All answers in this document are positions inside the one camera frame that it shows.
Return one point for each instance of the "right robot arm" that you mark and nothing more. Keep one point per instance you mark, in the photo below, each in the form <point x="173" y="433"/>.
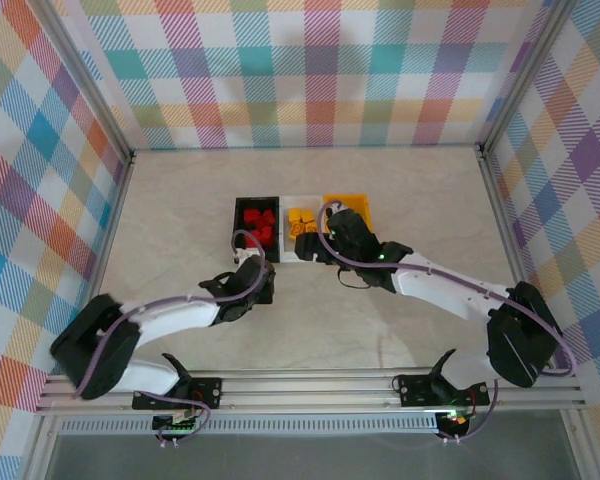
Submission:
<point x="445" y="292"/>

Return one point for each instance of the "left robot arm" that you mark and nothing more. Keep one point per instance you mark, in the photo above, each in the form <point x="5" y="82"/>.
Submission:
<point x="175" y="315"/>

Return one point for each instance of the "aluminium front rail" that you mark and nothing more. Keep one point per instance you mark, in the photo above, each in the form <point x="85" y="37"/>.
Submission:
<point x="305" y="390"/>

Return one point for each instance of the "white plastic bin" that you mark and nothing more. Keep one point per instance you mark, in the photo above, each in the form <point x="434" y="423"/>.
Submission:
<point x="286" y="250"/>

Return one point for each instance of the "aluminium side frame rail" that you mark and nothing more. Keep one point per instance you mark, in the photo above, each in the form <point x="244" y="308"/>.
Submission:
<point x="111" y="215"/>
<point x="502" y="215"/>

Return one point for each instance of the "controller circuit board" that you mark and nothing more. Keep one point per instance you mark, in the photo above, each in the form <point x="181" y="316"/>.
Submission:
<point x="175" y="427"/>
<point x="455" y="420"/>

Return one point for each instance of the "black plastic bin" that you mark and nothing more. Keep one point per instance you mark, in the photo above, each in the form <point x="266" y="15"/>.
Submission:
<point x="240" y="220"/>

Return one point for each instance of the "aluminium frame corner post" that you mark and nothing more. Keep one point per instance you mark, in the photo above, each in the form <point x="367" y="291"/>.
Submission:
<point x="524" y="75"/>
<point x="87" y="80"/>

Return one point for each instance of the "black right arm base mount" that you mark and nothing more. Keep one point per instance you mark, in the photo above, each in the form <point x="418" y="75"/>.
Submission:
<point x="415" y="390"/>

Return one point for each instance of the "orange plastic bin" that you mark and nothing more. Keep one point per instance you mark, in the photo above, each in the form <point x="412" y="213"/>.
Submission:
<point x="355" y="200"/>

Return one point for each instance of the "right controller circuit board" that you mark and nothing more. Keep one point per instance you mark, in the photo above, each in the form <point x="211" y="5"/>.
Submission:
<point x="455" y="420"/>

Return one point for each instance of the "red lego brick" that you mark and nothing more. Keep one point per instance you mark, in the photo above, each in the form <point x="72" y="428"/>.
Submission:
<point x="252" y="217"/>
<point x="267" y="218"/>
<point x="251" y="239"/>
<point x="265" y="236"/>

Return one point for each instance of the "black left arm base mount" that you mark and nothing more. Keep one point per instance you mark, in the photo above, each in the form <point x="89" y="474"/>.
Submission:
<point x="205" y="392"/>

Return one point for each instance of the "left controller circuit board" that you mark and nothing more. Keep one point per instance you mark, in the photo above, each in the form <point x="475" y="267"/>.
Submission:
<point x="175" y="427"/>

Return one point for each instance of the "yellow lego brick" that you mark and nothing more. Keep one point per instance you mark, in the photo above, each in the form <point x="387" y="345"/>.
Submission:
<point x="308" y="216"/>
<point x="297" y="229"/>
<point x="294" y="215"/>
<point x="312" y="228"/>

